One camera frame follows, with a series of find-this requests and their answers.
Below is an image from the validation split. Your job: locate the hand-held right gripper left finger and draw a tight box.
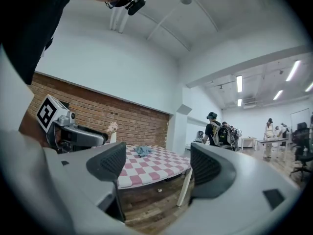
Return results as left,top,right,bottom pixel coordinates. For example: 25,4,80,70
43,141,148,235

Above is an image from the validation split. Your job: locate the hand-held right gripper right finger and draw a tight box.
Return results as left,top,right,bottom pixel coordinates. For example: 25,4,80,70
158,142,303,235

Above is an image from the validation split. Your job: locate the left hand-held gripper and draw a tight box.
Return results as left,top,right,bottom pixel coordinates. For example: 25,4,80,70
36,94,110,154

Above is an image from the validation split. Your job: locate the blue towel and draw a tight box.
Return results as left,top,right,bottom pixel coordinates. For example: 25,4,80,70
135,145,152,158

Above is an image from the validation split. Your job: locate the person's left forearm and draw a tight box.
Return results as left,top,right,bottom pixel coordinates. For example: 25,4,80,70
19,110,49,148

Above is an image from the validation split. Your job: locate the white-legged dining table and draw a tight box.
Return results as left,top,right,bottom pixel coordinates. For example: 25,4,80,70
116,165,194,208

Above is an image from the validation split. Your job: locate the black white backpack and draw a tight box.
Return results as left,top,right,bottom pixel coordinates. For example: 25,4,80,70
215,125,235,148

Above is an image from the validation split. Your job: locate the small white table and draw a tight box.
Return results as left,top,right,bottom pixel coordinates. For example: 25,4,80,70
241,136,257,151

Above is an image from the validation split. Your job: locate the pink white checkered tablecloth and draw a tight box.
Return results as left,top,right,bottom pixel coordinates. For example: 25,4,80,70
116,144,192,190

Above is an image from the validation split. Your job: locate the dark long table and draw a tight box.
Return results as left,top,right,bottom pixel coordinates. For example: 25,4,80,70
255,138,289,163

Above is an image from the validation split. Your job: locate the ceiling air conditioner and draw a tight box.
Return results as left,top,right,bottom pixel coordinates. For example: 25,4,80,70
243,96,257,110

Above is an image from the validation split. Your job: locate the black office chair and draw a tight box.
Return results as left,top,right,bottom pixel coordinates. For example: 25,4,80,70
290,122,313,183

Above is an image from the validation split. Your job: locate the person's black shirt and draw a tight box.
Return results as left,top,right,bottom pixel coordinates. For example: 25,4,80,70
0,0,83,85

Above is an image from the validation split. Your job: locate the black head camera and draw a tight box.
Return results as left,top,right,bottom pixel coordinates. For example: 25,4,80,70
124,0,147,16

